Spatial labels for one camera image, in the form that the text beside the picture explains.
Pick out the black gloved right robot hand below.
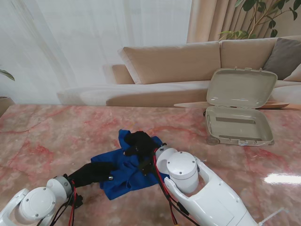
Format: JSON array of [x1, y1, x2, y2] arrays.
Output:
[[124, 131, 163, 163]]

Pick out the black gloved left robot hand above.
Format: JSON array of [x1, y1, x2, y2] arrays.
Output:
[[68, 162, 116, 188]]

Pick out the blue shirt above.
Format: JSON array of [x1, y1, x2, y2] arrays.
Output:
[[90, 129, 170, 201]]

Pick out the beige open suitcase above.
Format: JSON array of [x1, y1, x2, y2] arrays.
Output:
[[202, 67, 278, 147]]

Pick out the beige sofa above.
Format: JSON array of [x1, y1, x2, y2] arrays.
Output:
[[56, 35, 301, 107]]

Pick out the white sheer curtain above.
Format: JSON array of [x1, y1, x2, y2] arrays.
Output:
[[0, 0, 193, 105]]

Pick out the beige plant pot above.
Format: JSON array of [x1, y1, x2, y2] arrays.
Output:
[[0, 96, 15, 117]]

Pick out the single green plant leaf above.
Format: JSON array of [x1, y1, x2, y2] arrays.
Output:
[[0, 69, 16, 82]]

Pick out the flat wooden tray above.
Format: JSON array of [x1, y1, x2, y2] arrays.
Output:
[[173, 101, 291, 110]]

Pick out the beige curtain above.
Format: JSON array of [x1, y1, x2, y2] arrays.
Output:
[[187, 0, 301, 44]]

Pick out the grey cushion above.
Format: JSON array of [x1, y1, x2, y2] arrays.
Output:
[[262, 37, 301, 81]]

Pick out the tall green leafy plant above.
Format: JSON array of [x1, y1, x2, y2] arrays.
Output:
[[218, 0, 299, 40]]

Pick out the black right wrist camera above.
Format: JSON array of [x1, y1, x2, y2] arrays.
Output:
[[138, 159, 155, 176]]

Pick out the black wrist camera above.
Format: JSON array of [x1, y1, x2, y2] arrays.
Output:
[[69, 194, 83, 209], [138, 159, 155, 176]]

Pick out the red black left arm cable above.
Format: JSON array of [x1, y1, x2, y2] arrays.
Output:
[[53, 180, 79, 226]]

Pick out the red black arm cable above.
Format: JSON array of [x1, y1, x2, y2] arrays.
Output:
[[53, 180, 79, 226], [151, 150, 196, 226]]

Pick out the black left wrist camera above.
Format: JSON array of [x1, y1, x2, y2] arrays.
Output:
[[69, 194, 83, 209]]

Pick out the red black right arm cable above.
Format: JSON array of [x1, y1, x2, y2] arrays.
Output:
[[151, 150, 196, 226]]

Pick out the white cable tie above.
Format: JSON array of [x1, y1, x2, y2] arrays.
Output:
[[258, 207, 290, 224]]

